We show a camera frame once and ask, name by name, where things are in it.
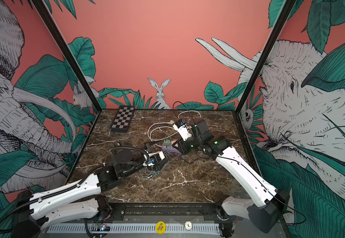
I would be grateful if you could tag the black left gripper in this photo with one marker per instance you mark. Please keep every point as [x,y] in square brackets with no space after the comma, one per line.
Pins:
[143,152]

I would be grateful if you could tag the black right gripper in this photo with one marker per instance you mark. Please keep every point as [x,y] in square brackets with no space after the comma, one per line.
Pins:
[182,145]

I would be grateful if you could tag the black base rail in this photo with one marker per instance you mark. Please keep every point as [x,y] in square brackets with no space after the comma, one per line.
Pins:
[208,211]

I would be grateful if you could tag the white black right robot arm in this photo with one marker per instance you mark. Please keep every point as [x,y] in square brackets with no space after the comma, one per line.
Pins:
[266,204]

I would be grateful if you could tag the yellow round sticker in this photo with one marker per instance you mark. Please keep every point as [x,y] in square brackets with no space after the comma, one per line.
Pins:
[160,227]

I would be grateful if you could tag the purple power strip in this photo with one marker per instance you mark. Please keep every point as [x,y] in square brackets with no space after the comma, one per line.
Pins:
[169,149]

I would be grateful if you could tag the green charger plug adapter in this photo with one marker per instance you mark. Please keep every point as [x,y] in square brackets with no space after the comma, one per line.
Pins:
[167,143]

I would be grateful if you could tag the black white checkerboard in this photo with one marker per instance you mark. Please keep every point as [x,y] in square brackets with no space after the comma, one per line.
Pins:
[123,118]

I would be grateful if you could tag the white slotted rail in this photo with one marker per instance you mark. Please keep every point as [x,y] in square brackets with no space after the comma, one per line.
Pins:
[124,228]

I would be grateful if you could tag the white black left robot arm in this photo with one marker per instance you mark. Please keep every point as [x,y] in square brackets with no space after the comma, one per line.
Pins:
[81,199]

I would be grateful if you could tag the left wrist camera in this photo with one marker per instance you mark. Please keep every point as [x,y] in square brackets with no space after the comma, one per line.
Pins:
[155,158]

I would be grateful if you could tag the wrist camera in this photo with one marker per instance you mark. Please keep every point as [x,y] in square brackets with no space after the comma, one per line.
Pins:
[180,127]
[155,158]

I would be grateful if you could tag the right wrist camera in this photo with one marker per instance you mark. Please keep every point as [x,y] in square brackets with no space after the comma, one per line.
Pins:
[180,127]

